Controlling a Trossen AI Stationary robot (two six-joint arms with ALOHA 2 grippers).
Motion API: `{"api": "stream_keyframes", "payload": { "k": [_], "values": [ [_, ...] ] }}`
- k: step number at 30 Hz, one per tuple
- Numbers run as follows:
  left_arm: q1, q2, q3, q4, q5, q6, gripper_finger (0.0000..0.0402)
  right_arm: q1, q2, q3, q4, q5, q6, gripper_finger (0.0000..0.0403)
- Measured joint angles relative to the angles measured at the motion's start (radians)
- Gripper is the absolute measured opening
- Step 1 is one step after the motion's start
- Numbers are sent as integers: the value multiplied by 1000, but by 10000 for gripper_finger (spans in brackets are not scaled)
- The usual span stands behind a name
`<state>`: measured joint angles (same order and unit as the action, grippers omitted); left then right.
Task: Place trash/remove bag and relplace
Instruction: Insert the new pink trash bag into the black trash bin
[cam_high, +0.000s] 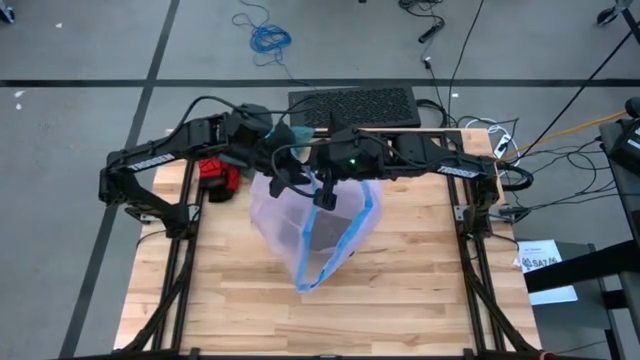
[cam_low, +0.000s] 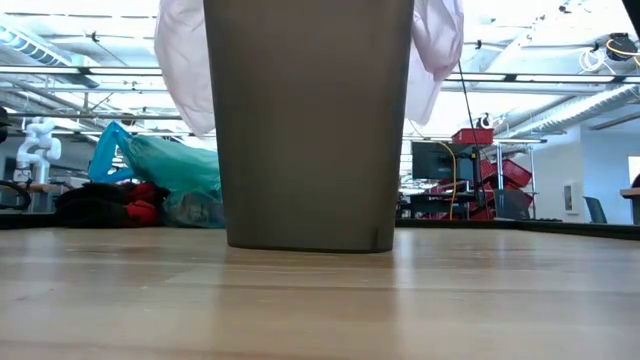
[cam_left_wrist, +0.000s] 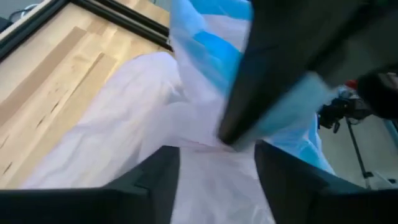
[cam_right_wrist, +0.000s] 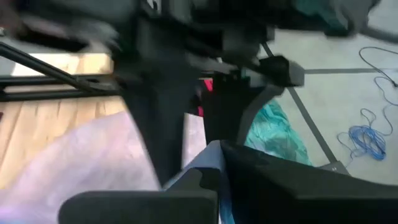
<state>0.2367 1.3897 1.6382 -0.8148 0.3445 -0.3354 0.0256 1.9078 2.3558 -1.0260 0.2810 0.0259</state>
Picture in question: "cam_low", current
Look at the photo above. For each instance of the grey plastic trash bin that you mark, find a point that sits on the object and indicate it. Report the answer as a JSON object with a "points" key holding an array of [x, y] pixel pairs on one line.
{"points": [[310, 125]]}

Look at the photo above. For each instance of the teal plastic trash bag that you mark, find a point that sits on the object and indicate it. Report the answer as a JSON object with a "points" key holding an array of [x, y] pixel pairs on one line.
{"points": [[170, 165]]}

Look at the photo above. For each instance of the pink plastic trash bag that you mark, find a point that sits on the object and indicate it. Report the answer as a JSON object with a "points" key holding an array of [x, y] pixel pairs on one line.
{"points": [[185, 65]]}

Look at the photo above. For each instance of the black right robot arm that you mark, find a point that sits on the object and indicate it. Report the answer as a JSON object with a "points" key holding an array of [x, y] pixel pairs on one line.
{"points": [[634, 10]]}

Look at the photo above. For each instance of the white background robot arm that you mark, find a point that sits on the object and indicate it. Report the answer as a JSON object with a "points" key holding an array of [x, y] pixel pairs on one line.
{"points": [[37, 150]]}

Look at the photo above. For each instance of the black background desk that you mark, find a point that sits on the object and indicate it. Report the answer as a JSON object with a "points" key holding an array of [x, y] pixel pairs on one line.
{"points": [[430, 198]]}

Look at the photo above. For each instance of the black monitor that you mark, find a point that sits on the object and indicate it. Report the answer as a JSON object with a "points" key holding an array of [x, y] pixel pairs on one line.
{"points": [[435, 161]]}

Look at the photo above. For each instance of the metal shelf rack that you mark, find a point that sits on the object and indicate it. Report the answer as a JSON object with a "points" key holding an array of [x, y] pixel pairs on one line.
{"points": [[500, 160]]}

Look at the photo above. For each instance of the tilted red storage bin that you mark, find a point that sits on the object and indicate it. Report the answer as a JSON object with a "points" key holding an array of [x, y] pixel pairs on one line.
{"points": [[507, 172]]}

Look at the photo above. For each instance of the dark storage bin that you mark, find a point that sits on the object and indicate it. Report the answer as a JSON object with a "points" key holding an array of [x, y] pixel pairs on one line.
{"points": [[515, 202]]}

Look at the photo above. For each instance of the red and black cloth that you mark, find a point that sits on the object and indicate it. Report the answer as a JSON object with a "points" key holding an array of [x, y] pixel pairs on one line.
{"points": [[100, 207]]}

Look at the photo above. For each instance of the teal chair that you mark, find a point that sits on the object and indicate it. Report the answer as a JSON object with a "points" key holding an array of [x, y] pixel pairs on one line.
{"points": [[595, 210]]}

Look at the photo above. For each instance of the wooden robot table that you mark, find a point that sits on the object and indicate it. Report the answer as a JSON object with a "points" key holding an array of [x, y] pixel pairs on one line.
{"points": [[42, 188]]}

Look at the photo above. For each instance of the wooden desk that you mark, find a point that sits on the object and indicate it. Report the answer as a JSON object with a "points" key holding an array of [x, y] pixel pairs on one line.
{"points": [[631, 195]]}

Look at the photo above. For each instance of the person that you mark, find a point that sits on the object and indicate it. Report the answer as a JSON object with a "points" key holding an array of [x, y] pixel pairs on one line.
{"points": [[636, 181]]}

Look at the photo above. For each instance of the small wall box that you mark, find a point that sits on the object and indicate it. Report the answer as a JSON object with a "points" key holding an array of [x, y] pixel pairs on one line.
{"points": [[568, 197]]}

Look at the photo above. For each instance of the black aluminium table frame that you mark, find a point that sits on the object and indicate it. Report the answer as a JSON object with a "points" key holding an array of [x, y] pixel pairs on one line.
{"points": [[30, 220]]}

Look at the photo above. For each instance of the pale wall screen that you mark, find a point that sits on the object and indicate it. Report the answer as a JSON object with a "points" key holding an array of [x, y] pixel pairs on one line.
{"points": [[634, 165]]}

